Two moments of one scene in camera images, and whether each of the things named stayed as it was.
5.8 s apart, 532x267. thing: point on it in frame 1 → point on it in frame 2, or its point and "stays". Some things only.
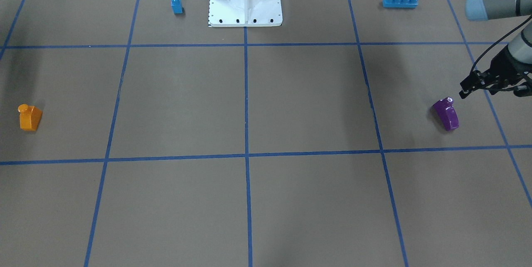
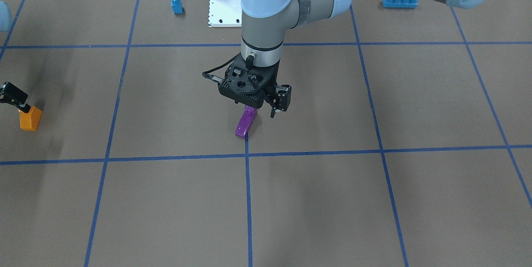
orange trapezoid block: (30, 117) stays
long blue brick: (398, 1) stays
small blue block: (176, 4) stays
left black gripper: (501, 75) → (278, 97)
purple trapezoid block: (445, 112) → (249, 114)
